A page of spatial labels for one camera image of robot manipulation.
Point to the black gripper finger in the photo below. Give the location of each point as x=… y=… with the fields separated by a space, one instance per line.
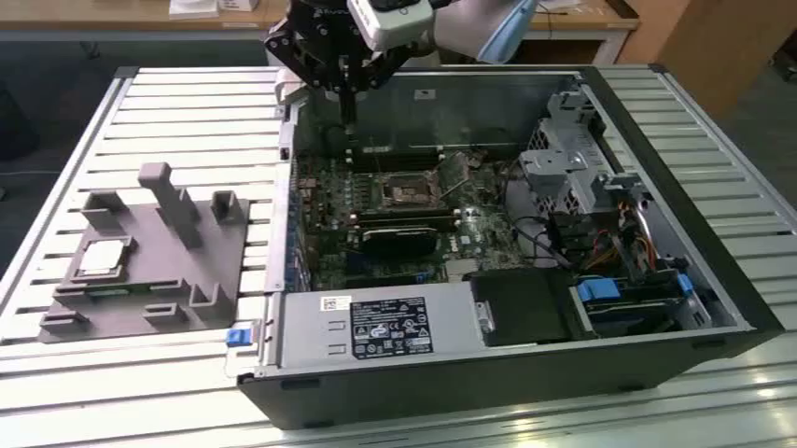
x=293 y=51
x=383 y=65

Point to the silver CPU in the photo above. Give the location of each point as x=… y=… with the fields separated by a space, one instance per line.
x=103 y=256

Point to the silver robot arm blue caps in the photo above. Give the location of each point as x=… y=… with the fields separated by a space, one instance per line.
x=457 y=32

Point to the CPU socket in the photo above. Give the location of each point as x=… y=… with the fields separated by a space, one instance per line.
x=408 y=191

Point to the white cardboard box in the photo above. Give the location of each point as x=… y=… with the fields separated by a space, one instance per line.
x=239 y=4
x=193 y=9

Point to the black RAM slot bank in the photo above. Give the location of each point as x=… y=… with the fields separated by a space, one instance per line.
x=405 y=218
x=398 y=161

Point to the wooden desk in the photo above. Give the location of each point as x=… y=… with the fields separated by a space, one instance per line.
x=124 y=21

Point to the metal drive cage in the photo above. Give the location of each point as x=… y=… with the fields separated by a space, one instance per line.
x=550 y=165

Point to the black graphics card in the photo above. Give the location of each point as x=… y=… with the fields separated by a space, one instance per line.
x=398 y=242

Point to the green motherboard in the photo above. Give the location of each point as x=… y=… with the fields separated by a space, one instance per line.
x=492 y=233

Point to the small silver chipset heatsink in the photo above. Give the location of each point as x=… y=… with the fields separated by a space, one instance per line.
x=458 y=270

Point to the blue expansion slot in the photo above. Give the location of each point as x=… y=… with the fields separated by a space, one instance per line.
x=424 y=277

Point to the grey plastic parts rack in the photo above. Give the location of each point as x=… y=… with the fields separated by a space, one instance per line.
x=162 y=261

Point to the wooden cabinet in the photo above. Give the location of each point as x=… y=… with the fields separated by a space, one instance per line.
x=716 y=56

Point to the silver power supply unit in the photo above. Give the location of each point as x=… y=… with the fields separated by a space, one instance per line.
x=305 y=326

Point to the green RAM stick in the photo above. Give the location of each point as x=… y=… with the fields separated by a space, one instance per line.
x=115 y=291

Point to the hard disk in blue carrier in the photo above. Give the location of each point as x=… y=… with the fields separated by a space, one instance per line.
x=598 y=291

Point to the blue case latch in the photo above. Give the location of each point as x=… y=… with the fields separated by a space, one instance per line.
x=239 y=337

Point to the blue plastic bay clip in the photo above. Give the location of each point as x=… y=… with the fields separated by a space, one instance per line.
x=684 y=284

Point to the black open PC case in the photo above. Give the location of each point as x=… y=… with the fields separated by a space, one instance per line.
x=436 y=396

